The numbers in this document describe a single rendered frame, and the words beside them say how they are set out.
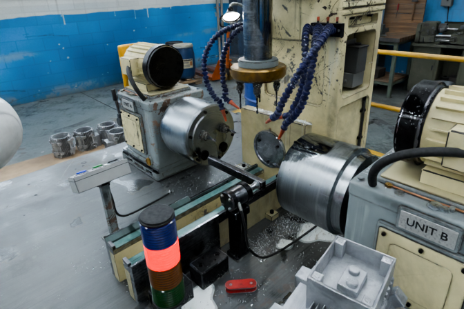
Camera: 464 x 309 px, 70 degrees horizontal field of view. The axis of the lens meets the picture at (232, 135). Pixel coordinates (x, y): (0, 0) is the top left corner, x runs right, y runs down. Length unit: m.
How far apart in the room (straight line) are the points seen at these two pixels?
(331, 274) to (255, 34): 0.70
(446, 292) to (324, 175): 0.33
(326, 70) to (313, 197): 0.46
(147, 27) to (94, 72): 1.40
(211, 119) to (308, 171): 0.52
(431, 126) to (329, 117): 0.51
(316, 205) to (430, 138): 0.32
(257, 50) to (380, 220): 0.58
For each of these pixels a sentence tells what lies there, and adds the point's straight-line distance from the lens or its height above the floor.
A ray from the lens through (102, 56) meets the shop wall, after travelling 6.81.
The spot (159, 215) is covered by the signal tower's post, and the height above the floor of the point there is 1.22.
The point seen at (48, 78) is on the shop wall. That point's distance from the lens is 6.56.
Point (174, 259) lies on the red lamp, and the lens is 0.62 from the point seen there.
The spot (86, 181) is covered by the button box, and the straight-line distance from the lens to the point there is 1.09.
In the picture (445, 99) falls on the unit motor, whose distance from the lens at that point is 0.76.
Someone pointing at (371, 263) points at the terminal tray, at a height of 1.12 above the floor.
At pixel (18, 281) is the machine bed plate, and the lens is 1.24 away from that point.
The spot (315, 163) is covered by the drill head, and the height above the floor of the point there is 1.14.
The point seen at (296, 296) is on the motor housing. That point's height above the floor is 1.06.
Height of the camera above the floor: 1.55
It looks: 23 degrees down
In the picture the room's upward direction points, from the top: 3 degrees counter-clockwise
